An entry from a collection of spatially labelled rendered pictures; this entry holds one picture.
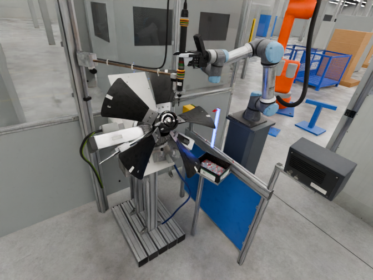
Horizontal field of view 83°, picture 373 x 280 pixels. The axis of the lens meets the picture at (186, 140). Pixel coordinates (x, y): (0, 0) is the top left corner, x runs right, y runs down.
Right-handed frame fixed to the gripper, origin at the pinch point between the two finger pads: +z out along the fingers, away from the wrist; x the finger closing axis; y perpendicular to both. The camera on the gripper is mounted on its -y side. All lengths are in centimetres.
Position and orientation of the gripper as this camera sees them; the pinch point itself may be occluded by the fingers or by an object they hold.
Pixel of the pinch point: (177, 53)
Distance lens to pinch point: 117.1
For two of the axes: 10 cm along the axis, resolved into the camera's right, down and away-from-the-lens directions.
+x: -5.8, -4.7, 6.6
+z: -8.1, 2.5, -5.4
